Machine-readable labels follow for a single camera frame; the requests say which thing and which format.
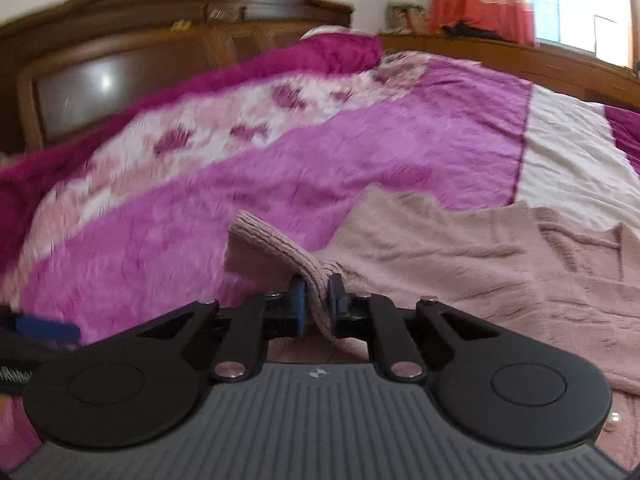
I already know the pink cable knit cardigan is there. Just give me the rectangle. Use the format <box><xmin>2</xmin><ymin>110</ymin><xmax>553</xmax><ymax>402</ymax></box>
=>
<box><xmin>224</xmin><ymin>185</ymin><xmax>639</xmax><ymax>466</ymax></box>

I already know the purple floral striped bedspread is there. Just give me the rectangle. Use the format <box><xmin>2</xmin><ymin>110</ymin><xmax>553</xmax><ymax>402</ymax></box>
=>
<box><xmin>0</xmin><ymin>34</ymin><xmax>640</xmax><ymax>470</ymax></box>

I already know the dark wooden headboard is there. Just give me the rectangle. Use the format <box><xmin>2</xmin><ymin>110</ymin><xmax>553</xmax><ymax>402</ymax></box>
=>
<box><xmin>1</xmin><ymin>0</ymin><xmax>352</xmax><ymax>155</ymax></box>

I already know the row of books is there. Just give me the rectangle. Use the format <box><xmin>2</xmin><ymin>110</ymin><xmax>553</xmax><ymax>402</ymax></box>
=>
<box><xmin>385</xmin><ymin>2</ymin><xmax>427</xmax><ymax>35</ymax></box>

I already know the wooden low cabinet row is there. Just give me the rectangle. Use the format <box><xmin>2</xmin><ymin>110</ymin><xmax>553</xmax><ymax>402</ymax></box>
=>
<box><xmin>380</xmin><ymin>34</ymin><xmax>639</xmax><ymax>110</ymax></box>

